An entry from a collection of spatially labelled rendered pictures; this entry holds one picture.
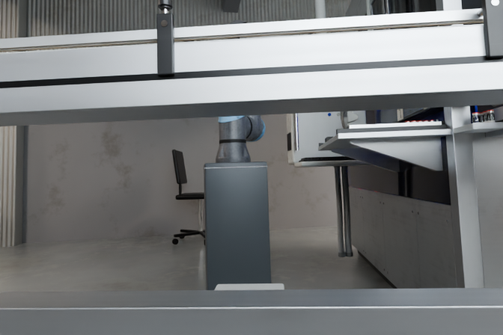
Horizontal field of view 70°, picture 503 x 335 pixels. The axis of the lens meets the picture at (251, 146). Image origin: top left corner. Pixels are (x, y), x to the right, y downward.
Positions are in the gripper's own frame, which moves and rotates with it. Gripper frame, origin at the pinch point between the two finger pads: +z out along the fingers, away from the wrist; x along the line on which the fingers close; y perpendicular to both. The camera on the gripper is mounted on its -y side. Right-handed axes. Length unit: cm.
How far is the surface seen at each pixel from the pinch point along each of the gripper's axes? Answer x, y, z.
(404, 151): -2.4, 22.1, 10.6
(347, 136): -10.9, -0.7, 4.9
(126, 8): 305, -222, -208
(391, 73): -95, -10, 5
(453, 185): -9.5, 36.0, 23.6
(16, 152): 258, -337, -16
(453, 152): -11.3, 35.9, 12.1
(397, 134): -10.9, 17.3, 4.7
